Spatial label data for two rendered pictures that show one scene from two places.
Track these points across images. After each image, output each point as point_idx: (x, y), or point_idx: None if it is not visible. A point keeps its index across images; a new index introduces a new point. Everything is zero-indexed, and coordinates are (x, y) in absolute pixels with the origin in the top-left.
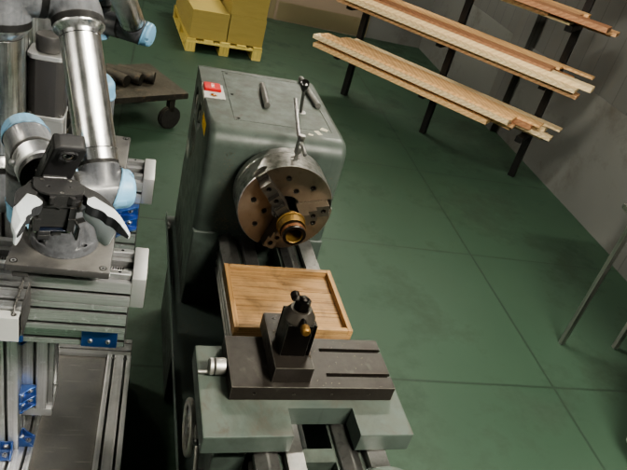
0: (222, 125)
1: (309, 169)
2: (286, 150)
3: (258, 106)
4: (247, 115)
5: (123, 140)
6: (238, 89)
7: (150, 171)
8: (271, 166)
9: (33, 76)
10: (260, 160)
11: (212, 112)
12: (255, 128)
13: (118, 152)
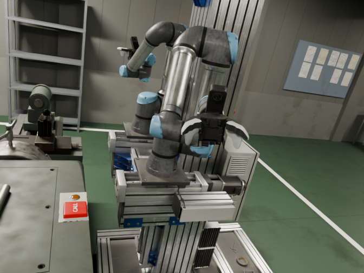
0: (71, 160)
1: (1, 142)
2: (13, 151)
3: (17, 191)
4: (39, 175)
5: (145, 177)
6: (34, 219)
7: (120, 175)
8: (34, 146)
9: None
10: (39, 156)
11: (79, 171)
12: (38, 161)
13: (143, 168)
